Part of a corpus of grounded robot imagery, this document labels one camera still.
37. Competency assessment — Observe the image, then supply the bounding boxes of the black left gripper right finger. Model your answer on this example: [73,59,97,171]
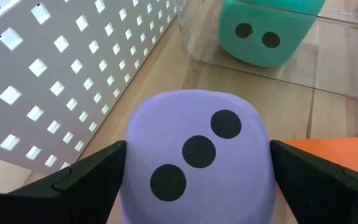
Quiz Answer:
[269,139,358,224]

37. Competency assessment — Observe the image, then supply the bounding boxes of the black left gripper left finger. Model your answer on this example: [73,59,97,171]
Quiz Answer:
[0,139,127,224]

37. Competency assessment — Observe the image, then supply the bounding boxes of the orange long toy block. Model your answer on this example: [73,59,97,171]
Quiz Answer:
[283,136,358,180]

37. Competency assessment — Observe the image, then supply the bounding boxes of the purple foam die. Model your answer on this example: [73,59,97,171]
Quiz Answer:
[119,89,278,224]

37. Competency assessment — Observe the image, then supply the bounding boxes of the teal foam die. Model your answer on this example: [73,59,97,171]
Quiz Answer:
[218,0,326,68]

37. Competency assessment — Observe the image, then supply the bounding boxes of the white perforated basket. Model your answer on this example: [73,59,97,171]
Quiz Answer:
[0,0,180,175]

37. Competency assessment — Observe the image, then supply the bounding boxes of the clear plastic bin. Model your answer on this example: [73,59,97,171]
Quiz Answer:
[175,0,358,100]

